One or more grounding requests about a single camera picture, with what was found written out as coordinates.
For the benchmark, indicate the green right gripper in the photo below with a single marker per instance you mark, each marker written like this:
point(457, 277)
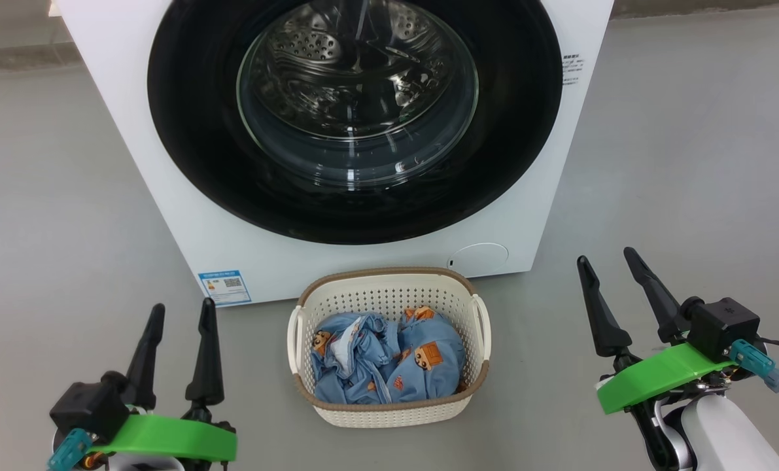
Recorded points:
point(657, 376)

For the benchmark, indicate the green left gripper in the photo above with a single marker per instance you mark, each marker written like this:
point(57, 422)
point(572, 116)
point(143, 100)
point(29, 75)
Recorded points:
point(167, 438)

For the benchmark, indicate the blue garment with white lining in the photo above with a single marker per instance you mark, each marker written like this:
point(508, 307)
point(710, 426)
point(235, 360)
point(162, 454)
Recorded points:
point(356, 366)

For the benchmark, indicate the black round glass washer door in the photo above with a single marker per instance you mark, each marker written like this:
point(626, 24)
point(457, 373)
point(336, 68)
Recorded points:
point(193, 131)

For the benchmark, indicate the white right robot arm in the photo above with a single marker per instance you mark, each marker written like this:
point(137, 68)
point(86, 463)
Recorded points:
point(729, 438)

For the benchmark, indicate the white front-load washing machine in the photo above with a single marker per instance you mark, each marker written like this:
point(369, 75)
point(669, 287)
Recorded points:
point(167, 216)

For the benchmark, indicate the cream perforated laundry basket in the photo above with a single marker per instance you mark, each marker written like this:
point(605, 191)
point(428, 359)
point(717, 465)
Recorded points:
point(389, 288)

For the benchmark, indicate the blue energy label sticker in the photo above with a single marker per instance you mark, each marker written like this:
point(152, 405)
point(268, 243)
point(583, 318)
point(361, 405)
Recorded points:
point(225, 288)

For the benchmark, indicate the round white filter cover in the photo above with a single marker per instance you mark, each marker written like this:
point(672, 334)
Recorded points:
point(481, 260)

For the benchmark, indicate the small printed text label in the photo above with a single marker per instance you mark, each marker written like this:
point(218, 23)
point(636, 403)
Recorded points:
point(572, 69)

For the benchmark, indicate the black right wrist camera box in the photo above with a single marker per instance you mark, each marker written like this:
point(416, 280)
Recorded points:
point(726, 324)

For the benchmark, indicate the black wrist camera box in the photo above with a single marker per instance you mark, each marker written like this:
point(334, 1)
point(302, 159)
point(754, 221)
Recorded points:
point(726, 324)
point(88, 402)

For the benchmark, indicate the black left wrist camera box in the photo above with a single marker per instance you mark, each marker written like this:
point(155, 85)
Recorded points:
point(88, 402)

